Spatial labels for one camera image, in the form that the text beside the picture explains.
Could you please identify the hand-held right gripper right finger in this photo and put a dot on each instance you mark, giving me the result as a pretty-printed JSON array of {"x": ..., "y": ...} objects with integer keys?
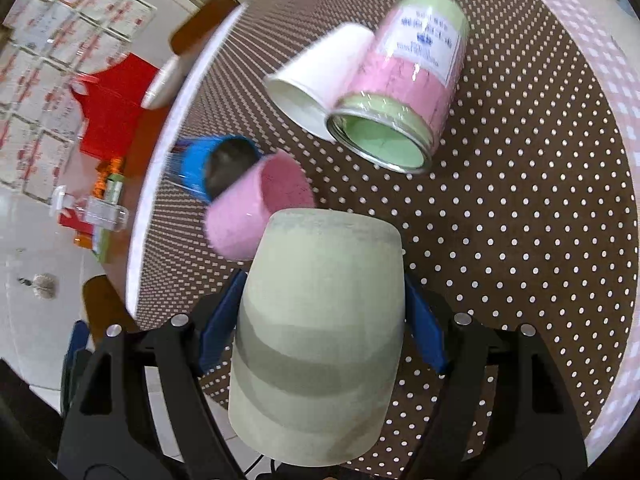
[{"x": 425, "y": 325}]

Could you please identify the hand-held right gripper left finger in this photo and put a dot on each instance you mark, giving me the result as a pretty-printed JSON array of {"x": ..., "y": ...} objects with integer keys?
[{"x": 219, "y": 322}]

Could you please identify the pale green cup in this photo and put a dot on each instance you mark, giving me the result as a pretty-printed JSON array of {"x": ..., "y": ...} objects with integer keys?
[{"x": 320, "y": 310}]

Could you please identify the pink cup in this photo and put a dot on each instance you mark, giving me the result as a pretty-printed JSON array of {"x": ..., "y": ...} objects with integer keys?
[{"x": 240, "y": 212}]

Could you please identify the blue cup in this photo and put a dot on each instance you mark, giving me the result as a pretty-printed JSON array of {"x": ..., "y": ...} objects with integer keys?
[{"x": 192, "y": 162}]

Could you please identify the white paper cup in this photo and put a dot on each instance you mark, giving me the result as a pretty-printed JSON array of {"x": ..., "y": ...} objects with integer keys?
[{"x": 325, "y": 67}]

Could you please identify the brown wooden stool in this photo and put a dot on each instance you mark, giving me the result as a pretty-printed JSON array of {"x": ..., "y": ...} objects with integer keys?
[{"x": 107, "y": 305}]

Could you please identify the brown polka dot tablecloth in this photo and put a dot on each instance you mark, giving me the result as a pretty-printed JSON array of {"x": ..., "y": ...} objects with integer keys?
[{"x": 500, "y": 220}]

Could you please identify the clear spray bottle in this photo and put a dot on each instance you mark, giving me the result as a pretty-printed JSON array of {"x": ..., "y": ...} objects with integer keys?
[{"x": 102, "y": 212}]

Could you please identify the green box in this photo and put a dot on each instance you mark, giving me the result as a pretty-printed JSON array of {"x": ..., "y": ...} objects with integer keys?
[{"x": 112, "y": 200}]

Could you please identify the grey dust clump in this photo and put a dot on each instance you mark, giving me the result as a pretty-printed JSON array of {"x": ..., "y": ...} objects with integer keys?
[{"x": 44, "y": 287}]

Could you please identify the orange packet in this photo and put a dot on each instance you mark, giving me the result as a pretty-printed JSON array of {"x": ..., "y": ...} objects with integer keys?
[{"x": 107, "y": 175}]

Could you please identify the red box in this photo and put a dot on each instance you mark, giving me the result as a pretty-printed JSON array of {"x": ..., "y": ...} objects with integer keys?
[{"x": 117, "y": 110}]

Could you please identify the pink and green tin can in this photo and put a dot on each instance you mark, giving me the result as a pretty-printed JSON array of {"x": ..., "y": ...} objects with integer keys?
[{"x": 400, "y": 85}]

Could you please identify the white roll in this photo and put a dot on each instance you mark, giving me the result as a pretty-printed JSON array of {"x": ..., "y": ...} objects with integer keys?
[{"x": 160, "y": 82}]

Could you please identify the brown wooden chair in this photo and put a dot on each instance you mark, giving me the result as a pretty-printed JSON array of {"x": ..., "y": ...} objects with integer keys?
[{"x": 205, "y": 25}]

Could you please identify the stack of white boxes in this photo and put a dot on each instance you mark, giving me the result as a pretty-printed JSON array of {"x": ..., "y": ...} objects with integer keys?
[{"x": 55, "y": 60}]

